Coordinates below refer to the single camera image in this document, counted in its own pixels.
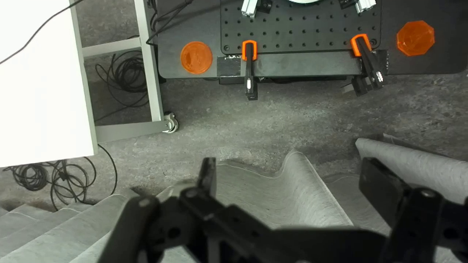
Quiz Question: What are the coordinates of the silver aluminium extrusion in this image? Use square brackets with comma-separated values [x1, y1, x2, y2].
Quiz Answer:
[240, 0, 259, 18]
[354, 0, 379, 14]

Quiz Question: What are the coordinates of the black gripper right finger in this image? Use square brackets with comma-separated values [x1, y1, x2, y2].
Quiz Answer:
[358, 156, 468, 263]

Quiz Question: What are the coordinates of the black perforated breadboard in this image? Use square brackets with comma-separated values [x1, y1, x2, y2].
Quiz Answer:
[218, 0, 384, 55]

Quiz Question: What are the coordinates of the black coiled floor cable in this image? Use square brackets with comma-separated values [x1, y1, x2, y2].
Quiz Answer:
[93, 48, 150, 122]

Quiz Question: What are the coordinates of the black cable bundle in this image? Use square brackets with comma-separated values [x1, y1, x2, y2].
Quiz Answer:
[145, 0, 231, 46]

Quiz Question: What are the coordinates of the round orange disc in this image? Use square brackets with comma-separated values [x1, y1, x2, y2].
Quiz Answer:
[178, 39, 215, 75]

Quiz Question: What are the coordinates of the octagonal orange disc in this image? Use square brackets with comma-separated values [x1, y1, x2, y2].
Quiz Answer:
[395, 18, 437, 58]

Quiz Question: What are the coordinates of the thin black cable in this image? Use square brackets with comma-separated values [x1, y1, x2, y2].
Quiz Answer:
[0, 0, 85, 65]

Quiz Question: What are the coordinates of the black perforated workbench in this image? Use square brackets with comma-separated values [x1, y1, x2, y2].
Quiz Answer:
[153, 0, 468, 81]

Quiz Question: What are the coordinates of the orange black bar clamp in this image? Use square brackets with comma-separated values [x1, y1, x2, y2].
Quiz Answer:
[348, 32, 387, 93]
[240, 37, 260, 102]

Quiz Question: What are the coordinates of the grey fabric curtain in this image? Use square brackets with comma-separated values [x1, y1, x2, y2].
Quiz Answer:
[0, 137, 468, 263]

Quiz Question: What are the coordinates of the black tangled floor cable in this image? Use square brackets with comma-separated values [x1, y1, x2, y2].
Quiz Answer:
[3, 143, 120, 211]

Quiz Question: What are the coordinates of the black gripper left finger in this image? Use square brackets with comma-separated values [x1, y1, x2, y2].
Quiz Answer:
[96, 156, 275, 263]

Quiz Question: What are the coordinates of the silver caster wheel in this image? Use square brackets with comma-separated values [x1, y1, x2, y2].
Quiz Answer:
[162, 112, 181, 135]

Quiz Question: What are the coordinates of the white table panel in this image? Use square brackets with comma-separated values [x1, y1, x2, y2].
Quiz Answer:
[0, 0, 99, 169]

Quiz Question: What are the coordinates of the grey aluminium frame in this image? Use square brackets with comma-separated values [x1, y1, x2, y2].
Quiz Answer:
[70, 0, 180, 143]

